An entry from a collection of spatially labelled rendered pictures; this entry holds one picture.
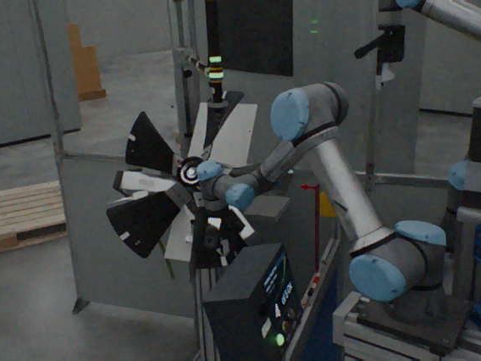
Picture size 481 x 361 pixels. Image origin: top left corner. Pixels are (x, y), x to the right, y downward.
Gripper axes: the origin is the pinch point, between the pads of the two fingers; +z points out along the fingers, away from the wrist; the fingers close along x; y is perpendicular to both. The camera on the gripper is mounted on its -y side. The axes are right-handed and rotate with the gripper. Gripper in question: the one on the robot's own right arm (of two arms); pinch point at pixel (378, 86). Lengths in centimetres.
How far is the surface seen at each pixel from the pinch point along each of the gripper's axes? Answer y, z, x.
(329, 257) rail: -14, 62, -13
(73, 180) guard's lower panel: -171, 66, 45
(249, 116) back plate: -53, 16, 15
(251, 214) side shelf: -55, 62, 18
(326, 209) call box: -17, 47, -4
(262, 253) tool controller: -15, 23, -88
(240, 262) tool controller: -19, 25, -91
